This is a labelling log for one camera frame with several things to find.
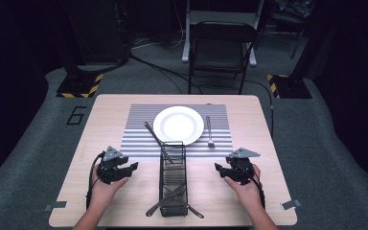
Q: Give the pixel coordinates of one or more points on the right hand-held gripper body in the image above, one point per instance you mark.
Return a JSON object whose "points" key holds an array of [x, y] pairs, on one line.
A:
{"points": [[241, 167]]}

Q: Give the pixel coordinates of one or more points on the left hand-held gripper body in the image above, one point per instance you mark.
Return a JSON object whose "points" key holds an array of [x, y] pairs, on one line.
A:
{"points": [[110, 169]]}

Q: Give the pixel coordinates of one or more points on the silver metal fork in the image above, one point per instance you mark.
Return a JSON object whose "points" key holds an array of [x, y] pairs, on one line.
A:
{"points": [[209, 131], [164, 202]]}

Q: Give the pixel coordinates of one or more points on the person's left hand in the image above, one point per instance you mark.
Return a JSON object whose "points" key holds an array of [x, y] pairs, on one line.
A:
{"points": [[103, 191]]}

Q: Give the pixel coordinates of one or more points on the person's right hand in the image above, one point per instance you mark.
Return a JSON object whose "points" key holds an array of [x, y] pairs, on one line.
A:
{"points": [[247, 193]]}

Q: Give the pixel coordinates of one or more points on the grey striped placemat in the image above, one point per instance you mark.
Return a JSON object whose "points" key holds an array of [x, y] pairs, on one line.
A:
{"points": [[140, 140]]}

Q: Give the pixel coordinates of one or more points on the metal cutlery piece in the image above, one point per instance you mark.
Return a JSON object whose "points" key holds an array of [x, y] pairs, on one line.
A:
{"points": [[158, 140], [195, 212]]}

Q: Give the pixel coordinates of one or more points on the white round plate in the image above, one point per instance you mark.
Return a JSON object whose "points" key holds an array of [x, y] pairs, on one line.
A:
{"points": [[178, 124]]}

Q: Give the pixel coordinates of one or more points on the grey tape strip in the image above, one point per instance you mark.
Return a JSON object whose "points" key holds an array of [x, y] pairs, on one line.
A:
{"points": [[290, 204], [56, 205]]}

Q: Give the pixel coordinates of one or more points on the black folding chair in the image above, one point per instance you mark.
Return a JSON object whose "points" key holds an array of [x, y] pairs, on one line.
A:
{"points": [[218, 52]]}

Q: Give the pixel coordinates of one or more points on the black cabinet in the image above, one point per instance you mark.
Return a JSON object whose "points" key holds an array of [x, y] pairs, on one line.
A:
{"points": [[99, 30]]}

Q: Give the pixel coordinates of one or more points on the black hazard-striped base plate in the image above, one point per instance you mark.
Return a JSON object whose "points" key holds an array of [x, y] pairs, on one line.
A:
{"points": [[78, 86], [292, 87]]}

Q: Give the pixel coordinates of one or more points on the white metal stand frame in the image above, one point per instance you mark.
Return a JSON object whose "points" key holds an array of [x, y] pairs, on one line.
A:
{"points": [[220, 16]]}

